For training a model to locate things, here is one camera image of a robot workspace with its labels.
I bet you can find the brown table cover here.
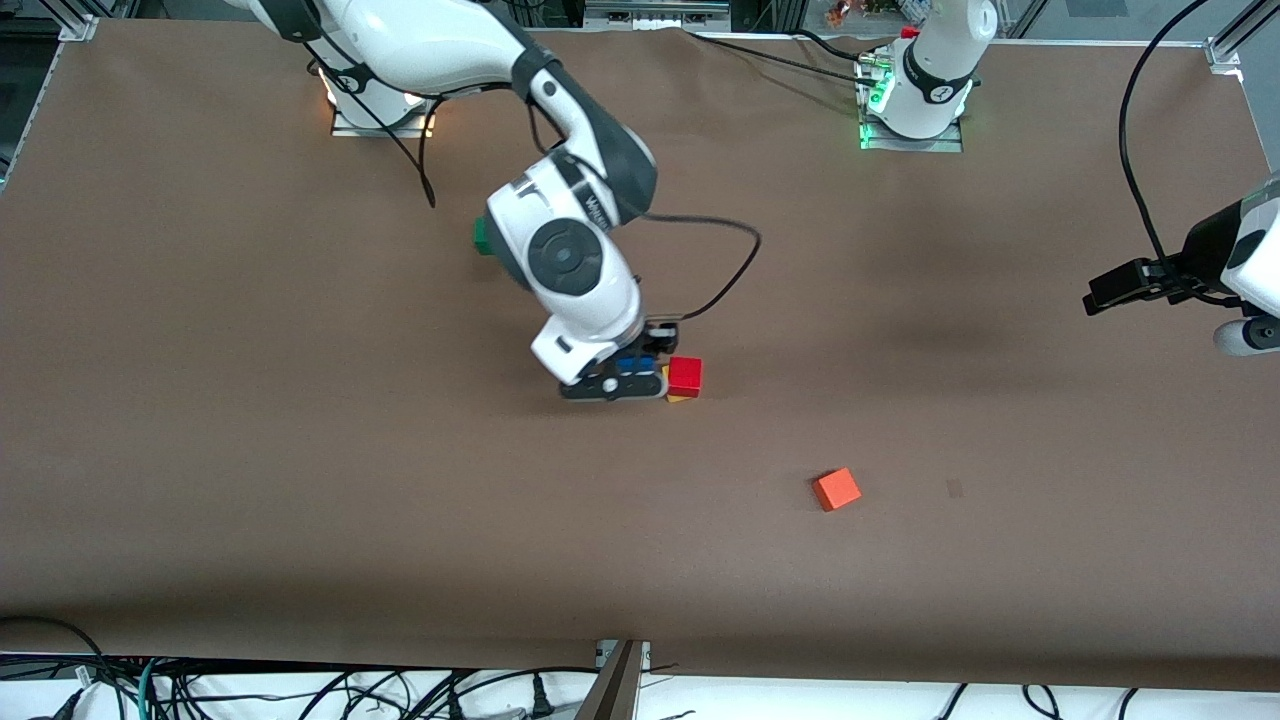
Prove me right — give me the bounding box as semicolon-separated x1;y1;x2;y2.
0;18;1280;693

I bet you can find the grey equipment box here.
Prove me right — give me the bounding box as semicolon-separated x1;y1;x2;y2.
583;0;733;31

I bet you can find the aluminium frame post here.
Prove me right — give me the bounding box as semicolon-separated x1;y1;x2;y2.
575;640;651;720

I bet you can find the black cable along right arm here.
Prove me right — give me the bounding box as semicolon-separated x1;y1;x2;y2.
300;30;446;211

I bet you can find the black looped cable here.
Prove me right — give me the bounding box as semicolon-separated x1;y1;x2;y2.
0;616;103;663

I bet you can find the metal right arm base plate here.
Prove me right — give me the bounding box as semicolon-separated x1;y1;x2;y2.
330;95;437;139

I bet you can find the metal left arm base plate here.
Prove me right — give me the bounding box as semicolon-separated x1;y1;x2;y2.
858;118;965;154

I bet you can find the black cable to left base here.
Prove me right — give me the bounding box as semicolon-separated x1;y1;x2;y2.
685;30;881;91

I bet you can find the orange cube block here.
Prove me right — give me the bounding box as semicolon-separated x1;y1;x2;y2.
812;467;863;513

